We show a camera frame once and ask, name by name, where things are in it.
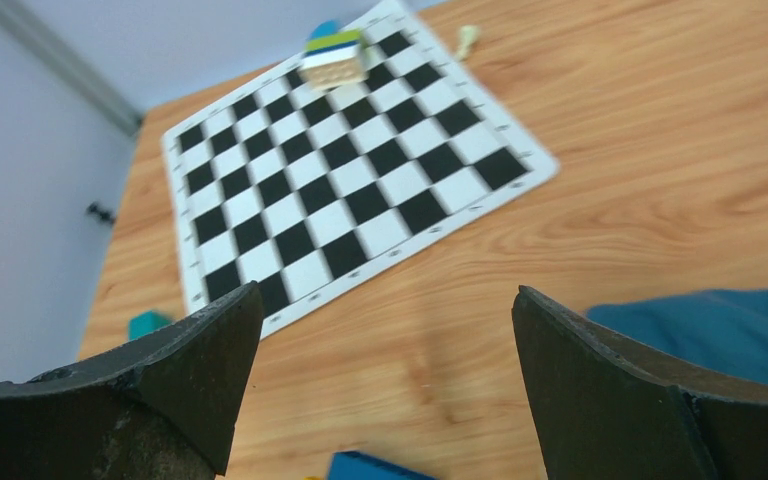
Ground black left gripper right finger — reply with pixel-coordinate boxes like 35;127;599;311
512;286;768;479

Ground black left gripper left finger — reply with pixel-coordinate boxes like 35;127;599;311
0;282;264;479

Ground blue garment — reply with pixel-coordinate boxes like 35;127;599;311
586;289;768;385

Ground teal toy block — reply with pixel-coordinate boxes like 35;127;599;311
127;310;173;341

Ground blue toy brick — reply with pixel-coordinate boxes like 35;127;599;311
326;451;435;480

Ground black white checkerboard mat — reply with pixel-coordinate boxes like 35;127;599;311
162;1;559;336

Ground stacked toy bricks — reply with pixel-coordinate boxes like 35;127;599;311
298;20;368;91

